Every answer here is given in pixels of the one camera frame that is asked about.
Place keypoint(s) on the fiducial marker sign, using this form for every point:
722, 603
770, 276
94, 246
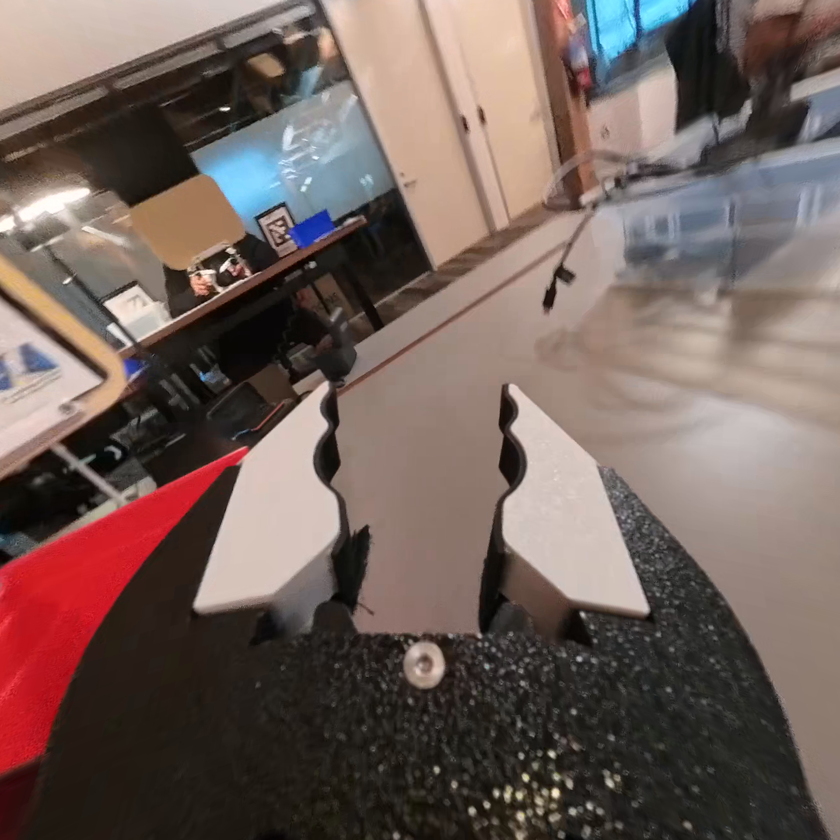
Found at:
275, 229
124, 305

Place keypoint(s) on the beige door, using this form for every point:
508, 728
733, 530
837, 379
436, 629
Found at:
394, 98
518, 111

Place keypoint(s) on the wooden framed sign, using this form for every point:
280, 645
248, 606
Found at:
39, 387

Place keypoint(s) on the wooden post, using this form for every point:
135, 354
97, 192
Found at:
558, 144

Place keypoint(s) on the clear plastic bin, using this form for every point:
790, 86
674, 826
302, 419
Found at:
709, 210

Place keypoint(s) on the black wall monitor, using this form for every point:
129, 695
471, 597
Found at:
131, 157

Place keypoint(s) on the red garment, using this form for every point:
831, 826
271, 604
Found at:
65, 623

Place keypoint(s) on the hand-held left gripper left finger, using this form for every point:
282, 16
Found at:
275, 525

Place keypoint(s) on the paned window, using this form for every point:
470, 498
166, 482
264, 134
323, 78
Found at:
630, 26

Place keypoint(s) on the dark hanging jacket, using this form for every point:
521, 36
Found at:
705, 65

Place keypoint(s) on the fire extinguisher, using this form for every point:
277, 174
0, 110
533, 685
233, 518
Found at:
577, 59

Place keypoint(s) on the small blue bin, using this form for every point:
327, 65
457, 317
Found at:
312, 231

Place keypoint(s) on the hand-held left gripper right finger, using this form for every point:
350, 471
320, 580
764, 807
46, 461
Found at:
571, 538

